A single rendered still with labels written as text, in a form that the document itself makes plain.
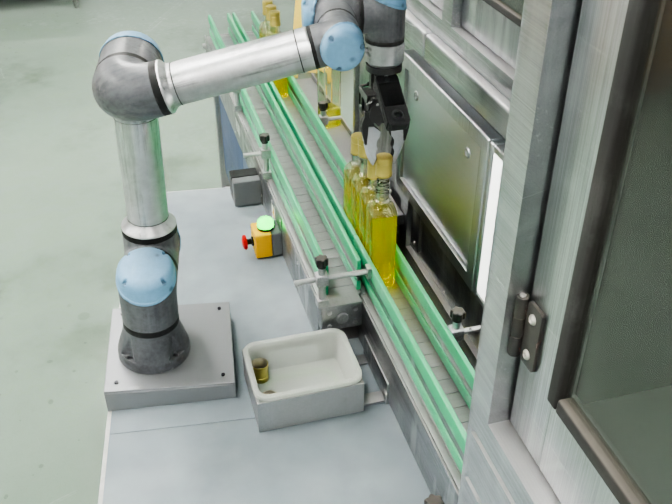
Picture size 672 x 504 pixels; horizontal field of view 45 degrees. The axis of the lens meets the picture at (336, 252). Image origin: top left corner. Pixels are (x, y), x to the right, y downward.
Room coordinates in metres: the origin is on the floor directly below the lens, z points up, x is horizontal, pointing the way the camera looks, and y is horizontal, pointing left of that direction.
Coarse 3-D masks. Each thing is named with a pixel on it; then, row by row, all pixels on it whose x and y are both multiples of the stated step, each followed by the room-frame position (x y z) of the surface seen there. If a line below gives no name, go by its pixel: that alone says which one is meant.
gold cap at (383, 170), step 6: (378, 156) 1.46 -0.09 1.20; (384, 156) 1.46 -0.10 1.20; (390, 156) 1.46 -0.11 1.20; (378, 162) 1.45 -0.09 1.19; (384, 162) 1.45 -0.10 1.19; (390, 162) 1.45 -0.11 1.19; (378, 168) 1.45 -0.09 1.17; (384, 168) 1.45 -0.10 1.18; (390, 168) 1.45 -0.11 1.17; (378, 174) 1.45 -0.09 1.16; (384, 174) 1.45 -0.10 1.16; (390, 174) 1.45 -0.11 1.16
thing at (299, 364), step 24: (288, 336) 1.32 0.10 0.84; (312, 336) 1.32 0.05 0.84; (336, 336) 1.33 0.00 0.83; (288, 360) 1.30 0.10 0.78; (312, 360) 1.32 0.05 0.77; (336, 360) 1.32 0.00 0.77; (264, 384) 1.24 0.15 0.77; (288, 384) 1.24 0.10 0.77; (312, 384) 1.24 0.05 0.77; (336, 384) 1.17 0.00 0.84
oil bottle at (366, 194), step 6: (366, 186) 1.53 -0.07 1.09; (360, 192) 1.53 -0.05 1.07; (366, 192) 1.51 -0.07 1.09; (372, 192) 1.50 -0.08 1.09; (360, 198) 1.53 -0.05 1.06; (366, 198) 1.50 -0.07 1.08; (360, 204) 1.53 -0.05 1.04; (366, 204) 1.49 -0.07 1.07; (360, 210) 1.53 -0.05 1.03; (360, 216) 1.53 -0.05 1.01; (360, 222) 1.52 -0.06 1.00; (360, 228) 1.52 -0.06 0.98; (360, 234) 1.52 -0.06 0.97; (360, 240) 1.52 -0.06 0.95
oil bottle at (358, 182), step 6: (354, 180) 1.57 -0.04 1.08; (360, 180) 1.56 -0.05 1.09; (366, 180) 1.56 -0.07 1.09; (354, 186) 1.57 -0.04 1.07; (360, 186) 1.55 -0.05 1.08; (354, 192) 1.56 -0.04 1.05; (354, 198) 1.56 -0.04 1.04; (354, 204) 1.56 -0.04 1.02; (354, 210) 1.56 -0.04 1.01; (354, 216) 1.56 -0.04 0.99; (354, 222) 1.56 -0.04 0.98; (354, 228) 1.56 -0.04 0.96
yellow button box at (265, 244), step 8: (256, 224) 1.79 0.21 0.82; (256, 232) 1.75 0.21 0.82; (264, 232) 1.75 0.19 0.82; (272, 232) 1.75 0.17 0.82; (280, 232) 1.75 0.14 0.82; (256, 240) 1.73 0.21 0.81; (264, 240) 1.74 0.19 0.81; (272, 240) 1.74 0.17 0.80; (280, 240) 1.75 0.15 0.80; (256, 248) 1.73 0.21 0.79; (264, 248) 1.74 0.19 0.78; (272, 248) 1.75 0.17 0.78; (280, 248) 1.75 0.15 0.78; (256, 256) 1.73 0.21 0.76; (264, 256) 1.74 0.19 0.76
